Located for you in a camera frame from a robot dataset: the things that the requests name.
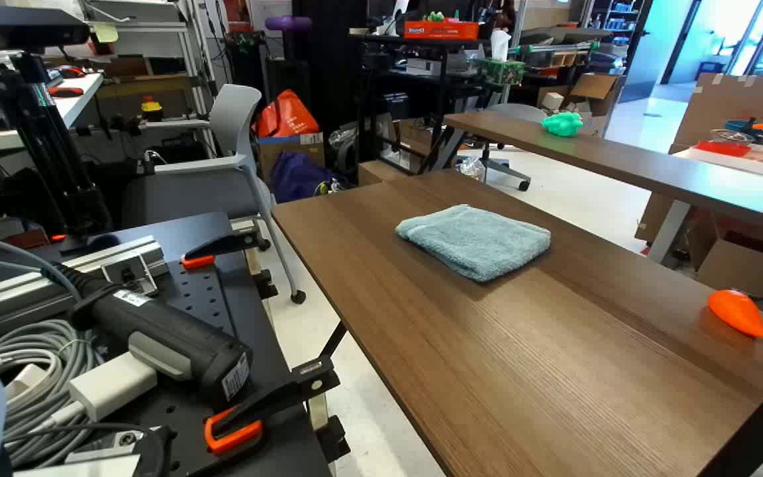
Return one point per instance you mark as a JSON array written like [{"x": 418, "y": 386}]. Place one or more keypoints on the cardboard box under side table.
[{"x": 735, "y": 260}]

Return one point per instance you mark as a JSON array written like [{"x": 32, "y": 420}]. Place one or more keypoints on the gray office chair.
[{"x": 187, "y": 190}]

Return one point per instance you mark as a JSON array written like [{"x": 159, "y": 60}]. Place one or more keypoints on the white workbench table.
[{"x": 77, "y": 97}]

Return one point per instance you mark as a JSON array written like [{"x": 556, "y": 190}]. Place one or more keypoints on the white power adapter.
[{"x": 112, "y": 386}]

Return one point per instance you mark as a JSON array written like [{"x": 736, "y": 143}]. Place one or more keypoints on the aluminium profile rail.
[{"x": 12, "y": 295}]

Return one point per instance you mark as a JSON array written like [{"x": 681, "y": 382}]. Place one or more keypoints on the open cardboard box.
[{"x": 595, "y": 88}]

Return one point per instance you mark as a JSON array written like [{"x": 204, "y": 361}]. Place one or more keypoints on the black handheld device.
[{"x": 177, "y": 340}]

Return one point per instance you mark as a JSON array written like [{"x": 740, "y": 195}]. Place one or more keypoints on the light blue towel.
[{"x": 474, "y": 239}]

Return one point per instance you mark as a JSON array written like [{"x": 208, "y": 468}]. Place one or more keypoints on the white bottle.
[{"x": 498, "y": 44}]

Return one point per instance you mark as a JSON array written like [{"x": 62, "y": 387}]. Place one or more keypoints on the gray swivel chair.
[{"x": 504, "y": 174}]

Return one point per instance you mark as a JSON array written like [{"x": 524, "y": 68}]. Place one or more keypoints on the cardboard box under orange bag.
[{"x": 290, "y": 143}]

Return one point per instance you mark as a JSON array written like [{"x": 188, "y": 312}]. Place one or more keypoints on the dark blue bag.
[{"x": 297, "y": 177}]

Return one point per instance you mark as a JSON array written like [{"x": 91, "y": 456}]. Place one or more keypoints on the brown wooden side table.
[{"x": 662, "y": 174}]

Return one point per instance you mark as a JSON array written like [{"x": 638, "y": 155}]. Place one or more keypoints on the yellow and black knob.
[{"x": 151, "y": 110}]

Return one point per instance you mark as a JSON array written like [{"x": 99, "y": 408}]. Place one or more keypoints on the black metal shelf rack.
[{"x": 383, "y": 88}]

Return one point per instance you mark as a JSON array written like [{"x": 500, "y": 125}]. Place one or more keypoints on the purple round object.
[{"x": 286, "y": 23}]

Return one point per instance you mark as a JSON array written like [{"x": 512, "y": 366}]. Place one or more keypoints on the orange box on shelf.
[{"x": 438, "y": 31}]

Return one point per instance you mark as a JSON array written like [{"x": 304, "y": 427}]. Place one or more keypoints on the green crumpled toy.
[{"x": 563, "y": 124}]

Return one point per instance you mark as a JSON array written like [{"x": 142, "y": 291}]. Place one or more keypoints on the black camera on tripod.
[{"x": 20, "y": 28}]

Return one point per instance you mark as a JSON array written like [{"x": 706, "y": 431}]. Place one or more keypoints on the red flat toy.
[{"x": 723, "y": 150}]

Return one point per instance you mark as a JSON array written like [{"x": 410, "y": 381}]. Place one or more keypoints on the orange carrot toy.
[{"x": 736, "y": 312}]

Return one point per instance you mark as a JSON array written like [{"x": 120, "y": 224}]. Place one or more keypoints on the orange bag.
[{"x": 286, "y": 118}]

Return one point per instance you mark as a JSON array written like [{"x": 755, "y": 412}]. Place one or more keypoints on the large cardboard panel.
[{"x": 735, "y": 97}]

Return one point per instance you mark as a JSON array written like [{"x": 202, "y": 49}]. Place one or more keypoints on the black camera tripod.
[{"x": 46, "y": 150}]

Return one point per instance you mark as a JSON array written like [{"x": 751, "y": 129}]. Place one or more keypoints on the white table with toys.
[{"x": 754, "y": 166}]

